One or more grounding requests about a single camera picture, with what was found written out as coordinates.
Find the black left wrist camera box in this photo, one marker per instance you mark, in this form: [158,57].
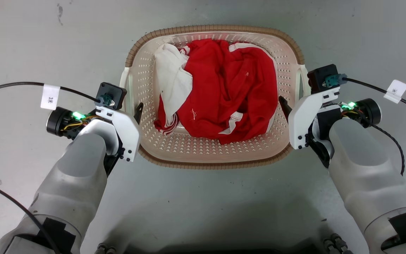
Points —
[115,92]

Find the red garment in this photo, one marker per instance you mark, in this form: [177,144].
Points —
[231,88]

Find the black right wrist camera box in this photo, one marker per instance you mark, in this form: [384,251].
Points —
[318,77]

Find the dark robot base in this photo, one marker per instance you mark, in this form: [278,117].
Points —
[224,251]

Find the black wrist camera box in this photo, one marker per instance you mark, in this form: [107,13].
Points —
[115,92]
[318,77]

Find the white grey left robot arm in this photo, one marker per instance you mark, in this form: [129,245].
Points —
[72,183]

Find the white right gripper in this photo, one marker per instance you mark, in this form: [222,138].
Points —
[301,120]

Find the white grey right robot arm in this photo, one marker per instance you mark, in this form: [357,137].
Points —
[365,169]

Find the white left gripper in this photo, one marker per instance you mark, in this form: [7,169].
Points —
[127,134]

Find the white garment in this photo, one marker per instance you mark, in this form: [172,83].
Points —
[173,84]

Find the beige laundry basket brown rim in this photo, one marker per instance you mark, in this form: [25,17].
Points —
[210,151]

